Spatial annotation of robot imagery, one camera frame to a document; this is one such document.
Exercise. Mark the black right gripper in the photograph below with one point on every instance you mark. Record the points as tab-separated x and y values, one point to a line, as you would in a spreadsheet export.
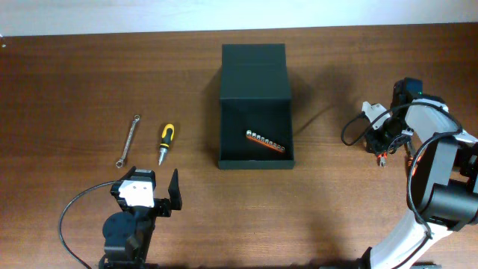
383	143

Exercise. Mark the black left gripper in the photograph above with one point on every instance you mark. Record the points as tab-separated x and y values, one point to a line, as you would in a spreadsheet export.
160	205

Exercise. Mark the red handled small pliers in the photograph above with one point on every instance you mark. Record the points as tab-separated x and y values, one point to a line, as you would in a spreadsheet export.
382	159

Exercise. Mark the orange black needle nose pliers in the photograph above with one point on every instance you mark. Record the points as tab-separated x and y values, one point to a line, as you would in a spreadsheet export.
410	156

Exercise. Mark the orange socket bit rail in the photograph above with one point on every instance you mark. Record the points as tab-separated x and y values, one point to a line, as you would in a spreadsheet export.
255	137

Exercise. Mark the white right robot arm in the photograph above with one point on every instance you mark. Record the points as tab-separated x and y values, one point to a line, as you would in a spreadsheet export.
441	188

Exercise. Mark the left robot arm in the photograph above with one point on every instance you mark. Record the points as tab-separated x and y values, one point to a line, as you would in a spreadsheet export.
128	233

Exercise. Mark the yellow black stubby screwdriver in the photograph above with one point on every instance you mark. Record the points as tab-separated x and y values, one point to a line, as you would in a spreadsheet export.
167	136

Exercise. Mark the black open box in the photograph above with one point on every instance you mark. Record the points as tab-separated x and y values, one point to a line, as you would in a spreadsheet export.
255	94

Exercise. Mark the silver double ring wrench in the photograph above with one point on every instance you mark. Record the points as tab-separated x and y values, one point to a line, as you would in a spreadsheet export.
121	161

